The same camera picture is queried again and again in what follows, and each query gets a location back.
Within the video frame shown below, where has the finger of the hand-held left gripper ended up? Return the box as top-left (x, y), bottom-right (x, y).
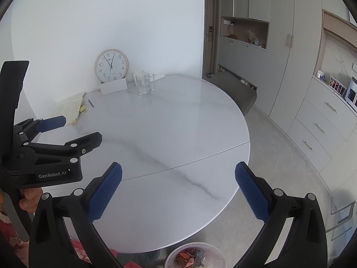
top-left (26, 132), bottom-right (103, 164)
top-left (14, 115), bottom-right (67, 143)

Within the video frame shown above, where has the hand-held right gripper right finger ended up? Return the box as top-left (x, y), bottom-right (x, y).
top-left (233, 161), bottom-right (328, 268)

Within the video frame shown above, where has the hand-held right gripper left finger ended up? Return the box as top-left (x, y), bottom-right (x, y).
top-left (29, 162), bottom-right (123, 268)

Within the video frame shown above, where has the pink trash bin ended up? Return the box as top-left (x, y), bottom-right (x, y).
top-left (164, 242), bottom-right (227, 268)

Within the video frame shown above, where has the person's left hand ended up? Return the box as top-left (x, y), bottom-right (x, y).
top-left (19, 188), bottom-right (44, 213)

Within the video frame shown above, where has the beige notebook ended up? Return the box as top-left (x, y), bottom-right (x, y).
top-left (52, 92), bottom-right (86, 126)

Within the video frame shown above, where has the white card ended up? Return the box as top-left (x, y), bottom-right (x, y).
top-left (100, 78), bottom-right (127, 95)

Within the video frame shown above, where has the red floral clothing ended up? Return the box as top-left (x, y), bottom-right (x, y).
top-left (70, 237), bottom-right (137, 268)

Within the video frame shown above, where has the grey drawer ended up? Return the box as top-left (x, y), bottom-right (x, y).
top-left (303, 77), bottom-right (357, 141)
top-left (296, 99), bottom-right (349, 162)
top-left (287, 119), bottom-right (332, 172)

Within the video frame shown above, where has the grey chair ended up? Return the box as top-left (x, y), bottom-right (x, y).
top-left (208, 73), bottom-right (257, 116)

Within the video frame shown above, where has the tall grey wardrobe cabinet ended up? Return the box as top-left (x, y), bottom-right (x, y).
top-left (218, 0), bottom-right (324, 118)

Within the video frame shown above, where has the white dish rack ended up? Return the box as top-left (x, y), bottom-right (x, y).
top-left (328, 75), bottom-right (347, 97)

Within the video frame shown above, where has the white countertop appliance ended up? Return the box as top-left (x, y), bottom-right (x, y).
top-left (344, 77), bottom-right (357, 104)

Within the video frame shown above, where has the clear plastic bag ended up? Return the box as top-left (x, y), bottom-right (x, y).
top-left (247, 29), bottom-right (266, 47)

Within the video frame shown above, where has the brown door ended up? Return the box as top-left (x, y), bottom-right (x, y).
top-left (203, 0), bottom-right (221, 76)

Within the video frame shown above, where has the round white wall clock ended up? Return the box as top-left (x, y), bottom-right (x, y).
top-left (95, 49), bottom-right (129, 84)

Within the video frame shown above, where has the metal frame stool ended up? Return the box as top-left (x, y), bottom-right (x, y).
top-left (325, 201), bottom-right (356, 242)

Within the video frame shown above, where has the wooden wall niche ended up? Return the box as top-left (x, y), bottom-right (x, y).
top-left (221, 16), bottom-right (270, 51)

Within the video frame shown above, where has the beige wall cabinet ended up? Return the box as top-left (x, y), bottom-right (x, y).
top-left (322, 9), bottom-right (357, 48)

